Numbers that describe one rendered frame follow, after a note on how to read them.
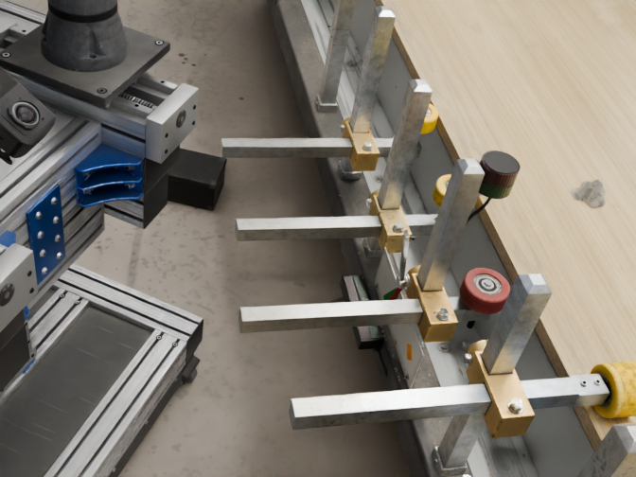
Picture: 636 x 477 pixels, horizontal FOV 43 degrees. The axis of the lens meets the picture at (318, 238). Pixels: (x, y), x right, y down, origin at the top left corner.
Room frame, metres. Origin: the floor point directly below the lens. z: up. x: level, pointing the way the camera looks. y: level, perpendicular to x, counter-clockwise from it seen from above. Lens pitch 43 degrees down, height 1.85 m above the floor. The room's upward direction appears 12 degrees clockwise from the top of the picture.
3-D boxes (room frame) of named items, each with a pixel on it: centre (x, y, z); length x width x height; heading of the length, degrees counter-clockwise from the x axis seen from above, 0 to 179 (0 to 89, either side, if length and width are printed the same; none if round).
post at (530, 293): (0.77, -0.29, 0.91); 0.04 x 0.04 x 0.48; 19
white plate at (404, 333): (1.03, -0.17, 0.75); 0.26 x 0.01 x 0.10; 19
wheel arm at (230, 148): (1.41, 0.03, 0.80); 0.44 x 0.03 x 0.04; 109
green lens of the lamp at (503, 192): (1.02, -0.25, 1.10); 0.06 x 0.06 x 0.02
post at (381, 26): (1.48, -0.04, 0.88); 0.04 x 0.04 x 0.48; 19
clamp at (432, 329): (0.99, -0.21, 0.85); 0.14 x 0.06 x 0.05; 19
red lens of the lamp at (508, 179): (1.02, -0.25, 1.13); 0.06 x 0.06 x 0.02
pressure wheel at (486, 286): (1.00, -0.30, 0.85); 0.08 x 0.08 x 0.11
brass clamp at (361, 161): (1.46, -0.05, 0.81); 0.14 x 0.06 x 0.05; 19
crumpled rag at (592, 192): (1.31, -0.51, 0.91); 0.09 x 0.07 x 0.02; 143
